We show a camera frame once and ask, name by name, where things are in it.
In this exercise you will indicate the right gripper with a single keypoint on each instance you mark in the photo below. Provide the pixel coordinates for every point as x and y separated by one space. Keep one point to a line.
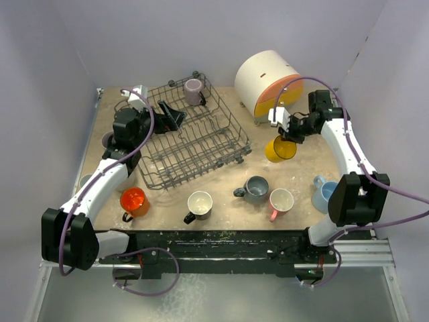
289 135

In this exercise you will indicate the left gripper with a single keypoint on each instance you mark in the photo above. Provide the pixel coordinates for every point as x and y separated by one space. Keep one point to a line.
172 118

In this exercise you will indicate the yellow mug black handle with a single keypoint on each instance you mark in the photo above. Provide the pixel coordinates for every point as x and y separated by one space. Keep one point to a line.
279 150

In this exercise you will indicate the purple mug black handle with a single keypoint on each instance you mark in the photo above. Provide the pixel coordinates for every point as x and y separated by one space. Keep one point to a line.
193 92

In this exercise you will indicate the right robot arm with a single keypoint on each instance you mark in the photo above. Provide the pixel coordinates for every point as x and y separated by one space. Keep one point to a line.
356 201

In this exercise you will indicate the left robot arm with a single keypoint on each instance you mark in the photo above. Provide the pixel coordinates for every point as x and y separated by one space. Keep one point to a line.
68 236

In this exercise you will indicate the white round drawer cabinet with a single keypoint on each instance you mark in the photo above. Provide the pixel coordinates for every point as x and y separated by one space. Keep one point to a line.
264 79

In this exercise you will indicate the light blue mug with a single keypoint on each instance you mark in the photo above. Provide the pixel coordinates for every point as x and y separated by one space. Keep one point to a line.
322 194

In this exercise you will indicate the lavender mug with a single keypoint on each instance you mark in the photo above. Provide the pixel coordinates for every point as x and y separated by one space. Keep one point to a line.
106 139

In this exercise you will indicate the pink mug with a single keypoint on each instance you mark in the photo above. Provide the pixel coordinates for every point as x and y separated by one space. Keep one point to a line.
280 202

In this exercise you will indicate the orange mug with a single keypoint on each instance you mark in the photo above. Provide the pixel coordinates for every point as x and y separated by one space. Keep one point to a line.
134 203

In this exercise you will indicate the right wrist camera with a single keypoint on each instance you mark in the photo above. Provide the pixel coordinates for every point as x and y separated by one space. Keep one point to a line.
279 117

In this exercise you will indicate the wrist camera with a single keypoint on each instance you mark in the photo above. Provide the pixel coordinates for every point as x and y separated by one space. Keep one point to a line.
137 98
279 117

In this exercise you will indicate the grey wire dish rack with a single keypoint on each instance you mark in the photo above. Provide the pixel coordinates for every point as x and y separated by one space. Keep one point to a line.
209 137

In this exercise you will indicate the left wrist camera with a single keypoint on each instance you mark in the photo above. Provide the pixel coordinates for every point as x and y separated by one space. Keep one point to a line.
137 98

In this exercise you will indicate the white mug black handle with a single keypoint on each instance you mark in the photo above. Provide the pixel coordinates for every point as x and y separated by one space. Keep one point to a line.
199 207

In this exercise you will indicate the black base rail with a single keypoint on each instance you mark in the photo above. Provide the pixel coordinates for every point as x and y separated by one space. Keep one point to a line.
283 253

